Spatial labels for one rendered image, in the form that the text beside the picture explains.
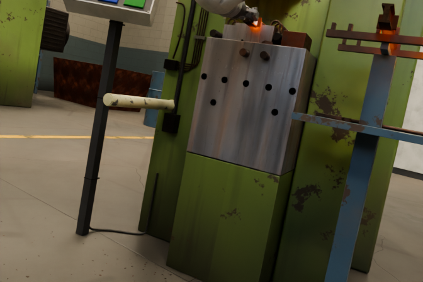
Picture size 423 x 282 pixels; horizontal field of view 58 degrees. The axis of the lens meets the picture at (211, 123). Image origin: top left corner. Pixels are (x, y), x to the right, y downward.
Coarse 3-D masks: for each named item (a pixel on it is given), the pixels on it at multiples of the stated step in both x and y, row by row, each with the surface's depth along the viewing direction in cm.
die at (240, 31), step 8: (240, 24) 144; (224, 32) 147; (232, 32) 145; (240, 32) 144; (248, 32) 143; (256, 32) 141; (264, 32) 140; (272, 32) 139; (280, 32) 147; (240, 40) 144; (248, 40) 143; (256, 40) 141; (264, 40) 140; (272, 40) 140
